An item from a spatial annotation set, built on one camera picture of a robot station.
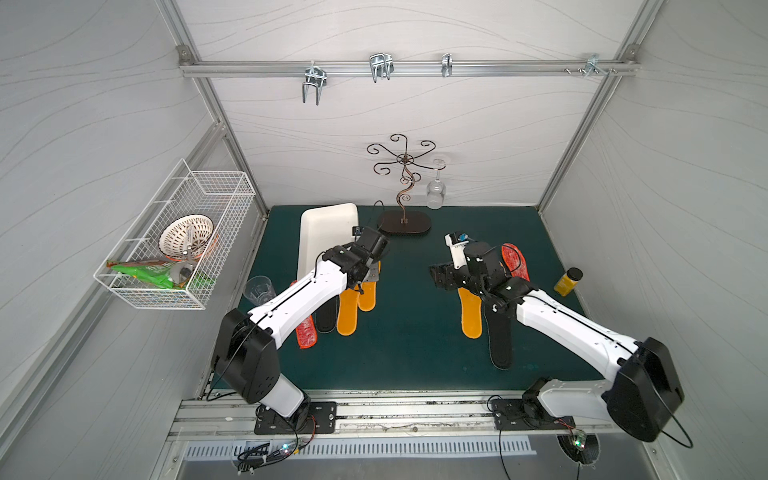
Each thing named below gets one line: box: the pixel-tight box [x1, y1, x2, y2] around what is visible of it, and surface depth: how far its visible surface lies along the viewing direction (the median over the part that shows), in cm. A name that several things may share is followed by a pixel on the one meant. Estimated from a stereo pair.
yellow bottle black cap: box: [554, 267, 583, 297], surface depth 93 cm
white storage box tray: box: [298, 203, 359, 280], surface depth 95 cm
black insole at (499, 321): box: [483, 302, 514, 370], surface depth 86 cm
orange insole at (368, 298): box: [358, 260, 381, 312], surface depth 98 cm
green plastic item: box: [107, 259, 216, 289], surface depth 56 cm
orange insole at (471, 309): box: [458, 287, 483, 339], surface depth 92 cm
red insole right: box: [501, 243, 530, 282], surface depth 106 cm
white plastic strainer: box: [158, 214, 215, 259], surface depth 67 cm
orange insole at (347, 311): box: [336, 288, 360, 336], surface depth 93 cm
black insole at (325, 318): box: [311, 295, 339, 334], surface depth 91 cm
